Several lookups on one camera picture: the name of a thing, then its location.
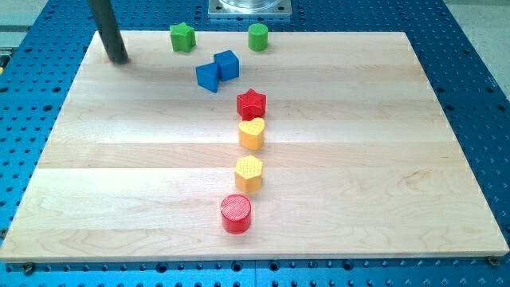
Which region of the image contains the yellow hexagon block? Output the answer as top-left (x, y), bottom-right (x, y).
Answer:
top-left (234, 155), bottom-right (263, 193)

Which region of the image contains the blue perforated metal table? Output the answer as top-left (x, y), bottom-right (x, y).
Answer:
top-left (1, 0), bottom-right (509, 286)

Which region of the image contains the light wooden board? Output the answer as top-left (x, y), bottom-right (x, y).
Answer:
top-left (1, 31), bottom-right (508, 263)

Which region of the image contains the blue triangle block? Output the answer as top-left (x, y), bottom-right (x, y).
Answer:
top-left (195, 62), bottom-right (219, 93)

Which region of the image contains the blue cube block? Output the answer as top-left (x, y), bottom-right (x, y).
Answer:
top-left (214, 50), bottom-right (240, 81)

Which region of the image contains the red star block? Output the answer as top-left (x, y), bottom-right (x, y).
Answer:
top-left (236, 88), bottom-right (267, 120)

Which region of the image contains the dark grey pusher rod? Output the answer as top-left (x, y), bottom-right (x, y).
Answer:
top-left (87, 0), bottom-right (128, 65)

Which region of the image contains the green cylinder block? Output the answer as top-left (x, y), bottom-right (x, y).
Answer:
top-left (248, 23), bottom-right (269, 52)

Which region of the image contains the green star block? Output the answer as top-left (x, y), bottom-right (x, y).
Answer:
top-left (170, 22), bottom-right (196, 53)

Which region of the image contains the yellow heart block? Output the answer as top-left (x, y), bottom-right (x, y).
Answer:
top-left (238, 117), bottom-right (265, 151)

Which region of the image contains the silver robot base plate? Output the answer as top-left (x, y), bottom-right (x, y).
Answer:
top-left (207, 0), bottom-right (292, 16)

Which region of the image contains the red cylinder block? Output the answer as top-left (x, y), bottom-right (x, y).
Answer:
top-left (220, 195), bottom-right (252, 234)

